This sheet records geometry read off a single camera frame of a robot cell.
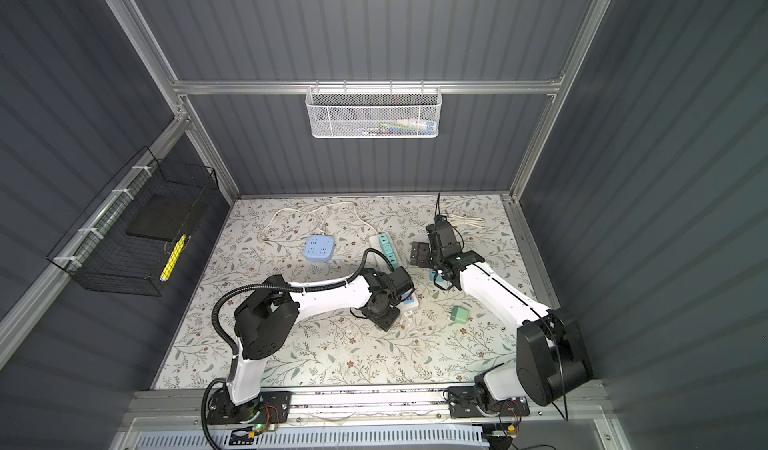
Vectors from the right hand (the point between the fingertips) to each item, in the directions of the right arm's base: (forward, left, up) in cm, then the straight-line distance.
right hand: (428, 252), depth 88 cm
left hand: (-16, +13, -12) cm, 24 cm away
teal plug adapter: (+9, +14, -5) cm, 17 cm away
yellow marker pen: (-11, +62, +16) cm, 65 cm away
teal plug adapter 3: (-11, 0, +7) cm, 13 cm away
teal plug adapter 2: (+6, +13, -6) cm, 16 cm away
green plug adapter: (-15, -9, -11) cm, 20 cm away
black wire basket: (-7, +75, +18) cm, 78 cm away
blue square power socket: (+9, +36, -10) cm, 39 cm away
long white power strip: (-17, +6, +3) cm, 18 cm away
